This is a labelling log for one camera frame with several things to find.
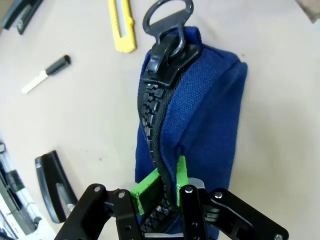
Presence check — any white marker with black cap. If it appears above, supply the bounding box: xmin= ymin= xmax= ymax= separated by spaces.
xmin=21 ymin=54 xmax=72 ymax=95

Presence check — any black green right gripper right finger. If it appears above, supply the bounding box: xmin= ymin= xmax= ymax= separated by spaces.
xmin=175 ymin=155 xmax=291 ymax=240

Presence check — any yellow utility knife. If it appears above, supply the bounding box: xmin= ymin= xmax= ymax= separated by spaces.
xmin=107 ymin=0 xmax=138 ymax=54

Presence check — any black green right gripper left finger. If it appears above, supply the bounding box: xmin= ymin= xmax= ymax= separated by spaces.
xmin=53 ymin=168 xmax=165 ymax=240

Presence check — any black stapler with metal base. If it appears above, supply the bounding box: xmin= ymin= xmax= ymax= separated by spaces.
xmin=34 ymin=149 xmax=79 ymax=224

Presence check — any dark stapler with label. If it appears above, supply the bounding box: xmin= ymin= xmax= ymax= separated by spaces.
xmin=1 ymin=0 xmax=45 ymax=35

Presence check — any blue zippered pencil case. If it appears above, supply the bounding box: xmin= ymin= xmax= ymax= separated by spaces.
xmin=134 ymin=0 xmax=250 ymax=240

